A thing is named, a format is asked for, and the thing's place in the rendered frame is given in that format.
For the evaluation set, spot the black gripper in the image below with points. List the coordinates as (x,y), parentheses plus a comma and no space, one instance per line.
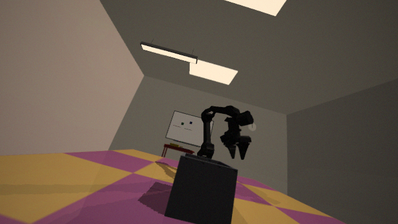
(242,140)

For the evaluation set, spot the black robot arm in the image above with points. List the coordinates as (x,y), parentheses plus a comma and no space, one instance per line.
(236,119)

